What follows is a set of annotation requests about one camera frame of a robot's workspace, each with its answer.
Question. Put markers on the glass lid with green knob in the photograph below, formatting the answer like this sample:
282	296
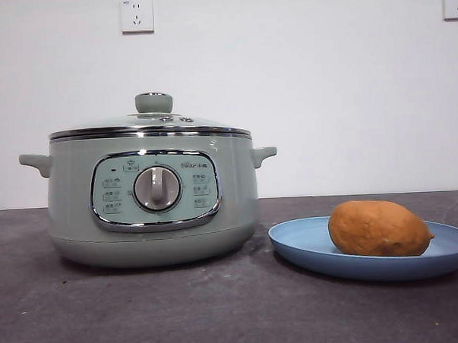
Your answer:
154	103

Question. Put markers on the orange-brown potato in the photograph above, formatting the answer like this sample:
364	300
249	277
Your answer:
376	227

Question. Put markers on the blue round plate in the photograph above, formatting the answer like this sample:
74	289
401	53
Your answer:
304	240

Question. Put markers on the pale green electric steamer pot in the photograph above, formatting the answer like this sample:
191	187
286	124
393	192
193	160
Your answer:
75	208

